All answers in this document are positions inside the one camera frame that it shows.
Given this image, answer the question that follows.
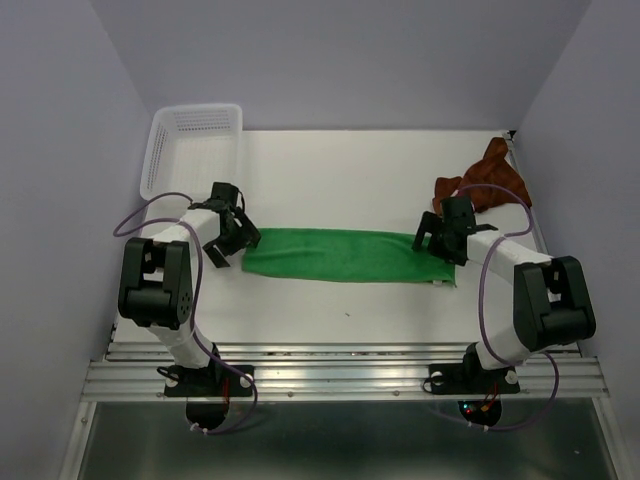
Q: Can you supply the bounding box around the green microfiber towel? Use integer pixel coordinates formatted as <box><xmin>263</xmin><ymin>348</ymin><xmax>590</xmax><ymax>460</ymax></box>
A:
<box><xmin>241</xmin><ymin>228</ymin><xmax>456</xmax><ymax>285</ymax></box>

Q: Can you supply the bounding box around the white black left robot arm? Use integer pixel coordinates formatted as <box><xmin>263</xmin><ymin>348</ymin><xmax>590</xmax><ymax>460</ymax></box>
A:
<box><xmin>113</xmin><ymin>182</ymin><xmax>261</xmax><ymax>394</ymax></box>

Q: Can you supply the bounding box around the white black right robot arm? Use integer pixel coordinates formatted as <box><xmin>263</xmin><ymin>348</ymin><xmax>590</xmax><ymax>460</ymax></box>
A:
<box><xmin>412</xmin><ymin>196</ymin><xmax>596</xmax><ymax>390</ymax></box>

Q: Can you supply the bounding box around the brown microfiber towel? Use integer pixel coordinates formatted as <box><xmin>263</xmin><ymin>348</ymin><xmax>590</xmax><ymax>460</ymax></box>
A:
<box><xmin>432</xmin><ymin>137</ymin><xmax>532</xmax><ymax>216</ymax></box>

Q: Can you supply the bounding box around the white perforated plastic basket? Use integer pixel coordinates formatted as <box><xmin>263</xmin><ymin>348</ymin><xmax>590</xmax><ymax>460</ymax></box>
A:
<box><xmin>139</xmin><ymin>103</ymin><xmax>243</xmax><ymax>200</ymax></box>

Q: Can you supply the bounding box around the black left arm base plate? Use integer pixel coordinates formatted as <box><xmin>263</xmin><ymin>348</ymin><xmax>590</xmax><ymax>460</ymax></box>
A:
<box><xmin>156</xmin><ymin>363</ymin><xmax>253</xmax><ymax>398</ymax></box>

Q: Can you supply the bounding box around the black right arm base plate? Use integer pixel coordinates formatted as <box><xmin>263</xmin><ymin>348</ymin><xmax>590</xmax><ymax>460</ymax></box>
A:
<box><xmin>422</xmin><ymin>363</ymin><xmax>520</xmax><ymax>397</ymax></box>

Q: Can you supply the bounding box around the aluminium mounting rail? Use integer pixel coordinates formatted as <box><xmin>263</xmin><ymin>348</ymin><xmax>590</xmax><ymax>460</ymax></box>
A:
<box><xmin>81</xmin><ymin>342</ymin><xmax>609</xmax><ymax>402</ymax></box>

